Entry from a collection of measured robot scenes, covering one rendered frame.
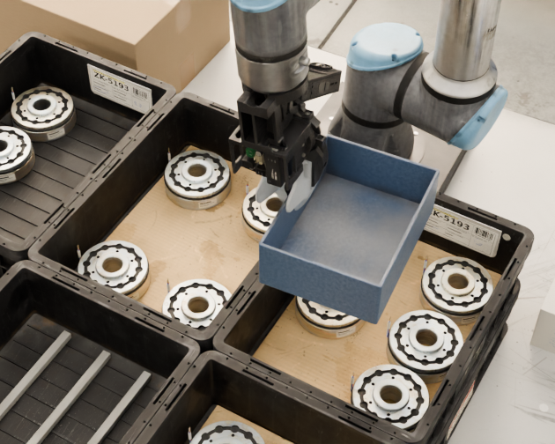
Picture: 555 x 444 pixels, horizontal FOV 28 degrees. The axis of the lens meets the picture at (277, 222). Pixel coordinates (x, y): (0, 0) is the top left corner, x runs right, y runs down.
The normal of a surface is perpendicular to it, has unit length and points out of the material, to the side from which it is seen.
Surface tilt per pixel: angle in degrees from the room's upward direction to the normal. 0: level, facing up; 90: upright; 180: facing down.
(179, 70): 90
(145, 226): 0
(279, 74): 86
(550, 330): 90
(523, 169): 0
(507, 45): 0
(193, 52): 90
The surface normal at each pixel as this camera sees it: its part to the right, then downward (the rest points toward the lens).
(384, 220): 0.01, -0.66
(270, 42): 0.04, 0.72
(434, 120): -0.60, 0.63
